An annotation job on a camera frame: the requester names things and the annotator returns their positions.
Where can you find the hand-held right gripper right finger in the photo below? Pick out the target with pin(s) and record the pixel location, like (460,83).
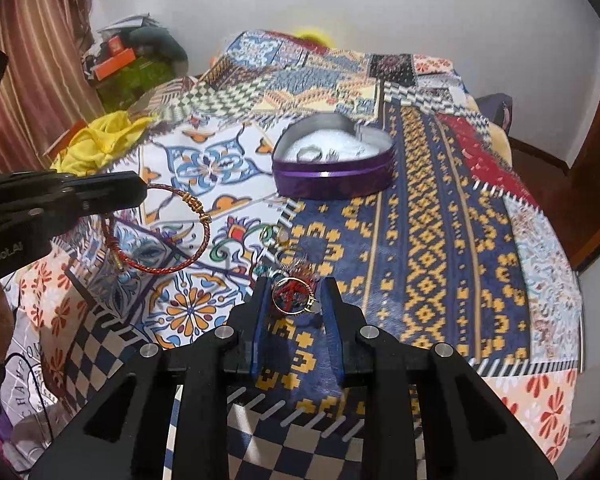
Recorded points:
(332,330)

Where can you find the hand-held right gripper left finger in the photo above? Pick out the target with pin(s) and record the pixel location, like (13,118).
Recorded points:
(260,330)

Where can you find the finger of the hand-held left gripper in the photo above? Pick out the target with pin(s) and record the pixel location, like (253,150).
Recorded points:
(115,190)
(35,217)

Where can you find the purple heart-shaped jewelry box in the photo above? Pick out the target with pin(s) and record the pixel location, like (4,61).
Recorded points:
(330,177)

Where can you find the yellow cloth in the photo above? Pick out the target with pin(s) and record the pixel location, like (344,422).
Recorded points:
(100,140)

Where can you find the small gold earrings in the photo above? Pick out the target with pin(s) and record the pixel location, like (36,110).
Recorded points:
(293,259)

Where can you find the pile of clutter with orange box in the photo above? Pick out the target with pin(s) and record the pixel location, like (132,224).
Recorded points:
(135,77)

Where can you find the orange box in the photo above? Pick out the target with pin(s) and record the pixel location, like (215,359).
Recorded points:
(112,62)

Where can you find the patchwork printed blanket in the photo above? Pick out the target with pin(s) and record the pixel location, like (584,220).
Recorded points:
(430,240)

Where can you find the striped brown curtain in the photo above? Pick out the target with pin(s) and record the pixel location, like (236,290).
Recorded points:
(40,75)

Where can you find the yellow fluffy object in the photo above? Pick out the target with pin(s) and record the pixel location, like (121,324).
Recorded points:
(314,35)

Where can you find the dark purple cloth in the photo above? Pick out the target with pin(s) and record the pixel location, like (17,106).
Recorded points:
(497,110)

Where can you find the wooden furniture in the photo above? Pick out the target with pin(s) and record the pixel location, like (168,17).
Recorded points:
(575,160)

